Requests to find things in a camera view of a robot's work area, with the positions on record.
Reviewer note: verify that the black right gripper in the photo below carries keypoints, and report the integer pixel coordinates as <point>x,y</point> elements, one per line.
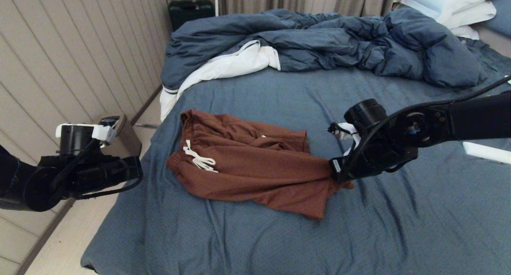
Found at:
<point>379,155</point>

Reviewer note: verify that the beige headboard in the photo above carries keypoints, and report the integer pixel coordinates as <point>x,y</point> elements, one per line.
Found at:
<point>495,40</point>

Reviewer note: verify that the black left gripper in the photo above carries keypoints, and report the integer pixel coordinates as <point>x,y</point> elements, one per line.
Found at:
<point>80,175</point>

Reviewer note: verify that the bronze trash bin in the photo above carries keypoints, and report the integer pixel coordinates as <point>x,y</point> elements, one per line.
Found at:
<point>129,141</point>

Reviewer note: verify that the blue bed sheet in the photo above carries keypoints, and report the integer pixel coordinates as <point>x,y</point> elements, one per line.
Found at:
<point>279,243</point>

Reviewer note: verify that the flat white rectangular object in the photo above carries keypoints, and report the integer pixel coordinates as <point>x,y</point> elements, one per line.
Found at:
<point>487,153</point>

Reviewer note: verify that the blue pillow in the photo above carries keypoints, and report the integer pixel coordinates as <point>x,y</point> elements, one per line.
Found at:
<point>501,14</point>

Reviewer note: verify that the black suitcase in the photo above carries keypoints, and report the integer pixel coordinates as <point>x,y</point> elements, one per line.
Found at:
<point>191,14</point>

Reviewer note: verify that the crumpled blue duvet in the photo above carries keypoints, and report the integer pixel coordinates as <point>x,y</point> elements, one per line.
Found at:
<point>319,39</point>

